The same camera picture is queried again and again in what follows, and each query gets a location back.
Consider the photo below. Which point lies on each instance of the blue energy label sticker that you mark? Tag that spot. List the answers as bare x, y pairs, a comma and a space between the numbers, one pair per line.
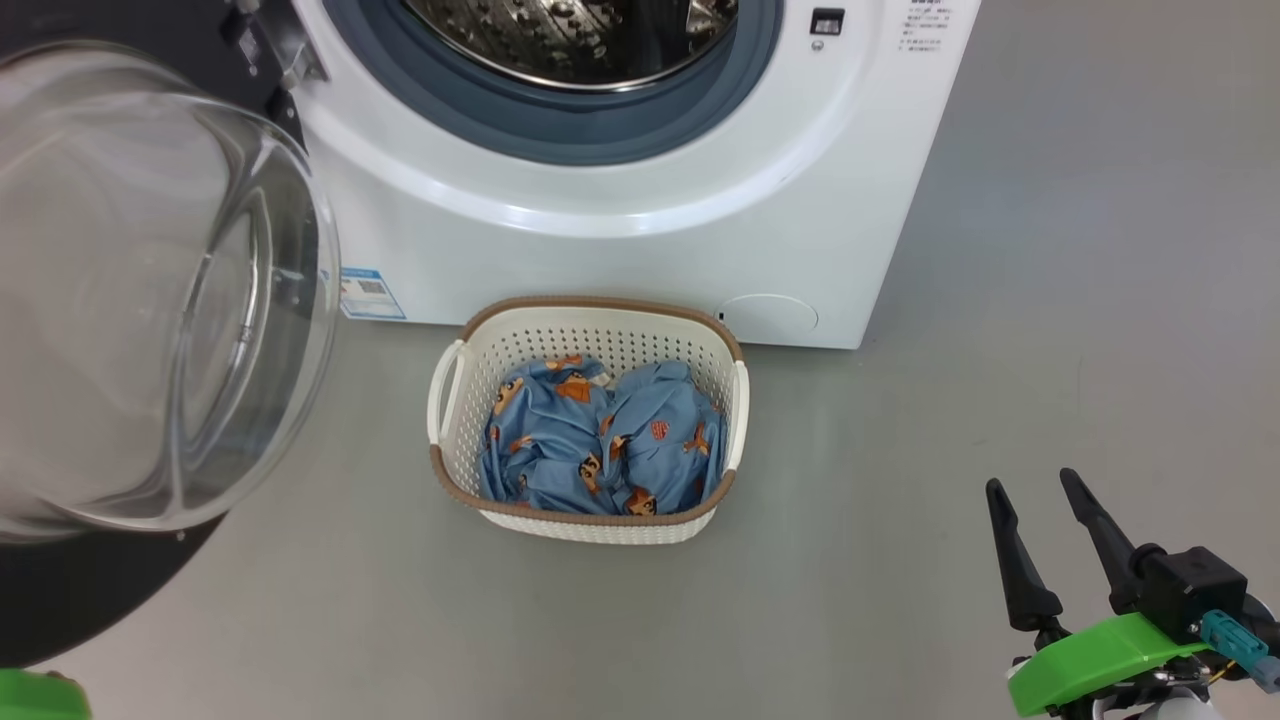
370, 295

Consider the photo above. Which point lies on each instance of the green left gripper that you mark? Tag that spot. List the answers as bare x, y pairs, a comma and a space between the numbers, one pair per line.
40, 697

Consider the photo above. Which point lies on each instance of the metal door hinge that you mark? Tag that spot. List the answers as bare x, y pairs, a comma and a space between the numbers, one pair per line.
290, 45

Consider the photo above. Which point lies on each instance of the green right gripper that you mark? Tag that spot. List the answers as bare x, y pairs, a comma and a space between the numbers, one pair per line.
1080, 668

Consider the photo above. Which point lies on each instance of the round filter cover panel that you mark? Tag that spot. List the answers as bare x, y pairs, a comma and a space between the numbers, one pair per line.
768, 320

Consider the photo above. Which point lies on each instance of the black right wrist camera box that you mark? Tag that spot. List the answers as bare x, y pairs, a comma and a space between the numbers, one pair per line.
1190, 595

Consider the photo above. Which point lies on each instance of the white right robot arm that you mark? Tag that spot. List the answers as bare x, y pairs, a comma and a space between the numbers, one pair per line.
1175, 712

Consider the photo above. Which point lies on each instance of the white perforated laundry basket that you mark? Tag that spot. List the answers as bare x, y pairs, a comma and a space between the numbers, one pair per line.
590, 530

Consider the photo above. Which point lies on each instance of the black door lock latch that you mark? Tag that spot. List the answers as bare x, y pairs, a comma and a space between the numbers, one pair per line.
827, 21

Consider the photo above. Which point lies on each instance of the steel washer drum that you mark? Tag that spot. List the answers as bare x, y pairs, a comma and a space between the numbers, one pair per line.
560, 40

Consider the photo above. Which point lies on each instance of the white front-load washing machine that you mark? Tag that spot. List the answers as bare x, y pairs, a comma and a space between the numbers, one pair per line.
600, 260

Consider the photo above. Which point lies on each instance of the black-rimmed glass washer door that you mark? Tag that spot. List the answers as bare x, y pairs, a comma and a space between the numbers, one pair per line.
60, 600

